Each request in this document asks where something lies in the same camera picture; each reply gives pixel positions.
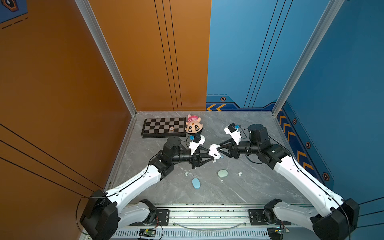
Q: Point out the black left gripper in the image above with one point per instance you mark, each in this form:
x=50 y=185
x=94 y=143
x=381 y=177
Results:
x=196 y=158

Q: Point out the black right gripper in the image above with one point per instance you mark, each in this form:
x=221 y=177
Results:
x=232 y=147

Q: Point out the white earbud charging case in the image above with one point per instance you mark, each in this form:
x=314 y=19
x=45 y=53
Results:
x=214 y=152

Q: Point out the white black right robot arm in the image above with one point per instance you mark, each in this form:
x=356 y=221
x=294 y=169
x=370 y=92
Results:
x=331 y=217

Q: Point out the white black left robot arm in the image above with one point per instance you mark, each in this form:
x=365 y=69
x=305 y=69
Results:
x=106 y=212

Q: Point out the mint green charging case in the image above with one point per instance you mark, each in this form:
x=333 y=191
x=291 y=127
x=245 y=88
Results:
x=222 y=173

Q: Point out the light blue charging case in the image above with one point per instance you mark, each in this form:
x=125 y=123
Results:
x=196 y=183

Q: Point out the pink plush doll head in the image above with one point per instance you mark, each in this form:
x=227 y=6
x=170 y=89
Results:
x=193 y=125

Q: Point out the black folding chess board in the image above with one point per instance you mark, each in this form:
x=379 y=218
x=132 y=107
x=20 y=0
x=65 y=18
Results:
x=159 y=128

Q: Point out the green circuit board left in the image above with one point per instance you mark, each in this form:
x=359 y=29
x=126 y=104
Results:
x=147 y=233

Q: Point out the green circuit board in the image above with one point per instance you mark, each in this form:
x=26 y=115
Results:
x=281 y=231
x=147 y=233

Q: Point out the green circuit board right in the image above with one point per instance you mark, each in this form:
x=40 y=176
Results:
x=281 y=231

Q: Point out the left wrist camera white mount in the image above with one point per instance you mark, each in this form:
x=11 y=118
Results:
x=196 y=141

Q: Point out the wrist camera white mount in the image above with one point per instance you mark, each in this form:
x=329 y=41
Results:
x=233 y=130
x=196 y=141

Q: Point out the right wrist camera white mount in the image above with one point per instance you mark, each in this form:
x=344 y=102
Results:
x=233 y=130

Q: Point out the aluminium corner post right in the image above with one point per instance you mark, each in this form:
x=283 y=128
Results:
x=319 y=32

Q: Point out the aluminium corner post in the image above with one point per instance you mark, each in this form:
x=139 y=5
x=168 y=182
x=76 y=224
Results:
x=101 y=42
x=319 y=32

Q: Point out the aluminium corner post left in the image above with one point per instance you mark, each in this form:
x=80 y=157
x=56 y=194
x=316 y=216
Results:
x=101 y=42

